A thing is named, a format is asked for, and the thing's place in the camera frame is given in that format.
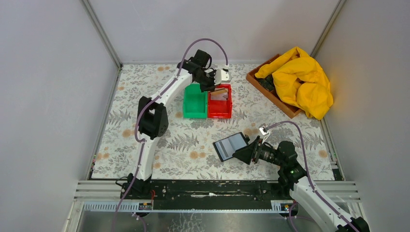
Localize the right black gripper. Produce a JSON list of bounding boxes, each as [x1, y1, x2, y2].
[[232, 136, 284, 167]]

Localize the black leather card holder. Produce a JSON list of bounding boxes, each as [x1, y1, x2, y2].
[[213, 132, 250, 162]]

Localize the green plastic bin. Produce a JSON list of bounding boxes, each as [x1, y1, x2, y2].
[[183, 84, 208, 118]]

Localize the red plastic bin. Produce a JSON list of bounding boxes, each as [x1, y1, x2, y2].
[[207, 84, 233, 119]]

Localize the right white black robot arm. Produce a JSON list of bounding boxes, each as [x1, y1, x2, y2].
[[233, 138, 370, 232]]

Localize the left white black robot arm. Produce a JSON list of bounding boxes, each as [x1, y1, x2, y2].
[[127, 50, 230, 199]]

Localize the clear card stack in bin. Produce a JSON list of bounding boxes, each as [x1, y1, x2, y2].
[[209, 88, 229, 101]]

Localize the floral table mat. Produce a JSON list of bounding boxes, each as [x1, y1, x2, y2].
[[91, 64, 334, 180]]

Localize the brown wooden tray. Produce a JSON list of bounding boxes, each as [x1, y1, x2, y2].
[[246, 54, 303, 118]]

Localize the dark items in tray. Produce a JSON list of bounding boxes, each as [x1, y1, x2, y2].
[[257, 74, 276, 91]]

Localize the yellow cloth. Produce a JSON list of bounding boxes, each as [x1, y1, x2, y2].
[[254, 46, 334, 120]]

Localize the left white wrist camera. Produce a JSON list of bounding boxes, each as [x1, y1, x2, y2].
[[214, 69, 231, 86]]

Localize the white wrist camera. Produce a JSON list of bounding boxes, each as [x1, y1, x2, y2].
[[259, 124, 271, 143], [214, 69, 231, 86]]

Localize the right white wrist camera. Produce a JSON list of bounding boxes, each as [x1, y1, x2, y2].
[[259, 124, 271, 143]]

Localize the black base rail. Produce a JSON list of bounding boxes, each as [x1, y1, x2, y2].
[[120, 179, 310, 211]]

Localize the grey slotted cable duct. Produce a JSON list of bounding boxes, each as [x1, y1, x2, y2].
[[83, 202, 290, 214]]

